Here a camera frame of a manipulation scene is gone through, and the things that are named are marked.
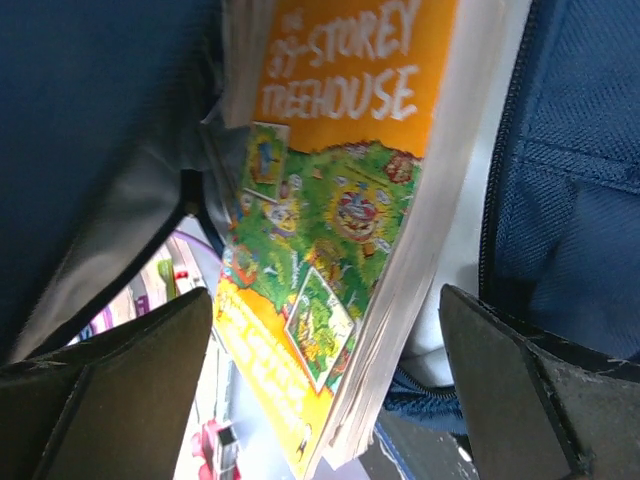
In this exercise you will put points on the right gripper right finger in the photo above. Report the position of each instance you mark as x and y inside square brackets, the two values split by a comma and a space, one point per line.
[537, 406]

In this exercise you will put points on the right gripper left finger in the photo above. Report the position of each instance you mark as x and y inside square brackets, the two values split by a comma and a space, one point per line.
[114, 406]

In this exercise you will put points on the navy blue student backpack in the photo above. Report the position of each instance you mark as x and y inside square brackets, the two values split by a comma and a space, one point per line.
[92, 115]

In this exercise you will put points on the orange treehouse book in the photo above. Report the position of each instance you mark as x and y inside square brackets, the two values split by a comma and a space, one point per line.
[364, 120]

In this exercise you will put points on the purple paperback book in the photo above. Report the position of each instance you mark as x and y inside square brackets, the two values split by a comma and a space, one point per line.
[185, 261]

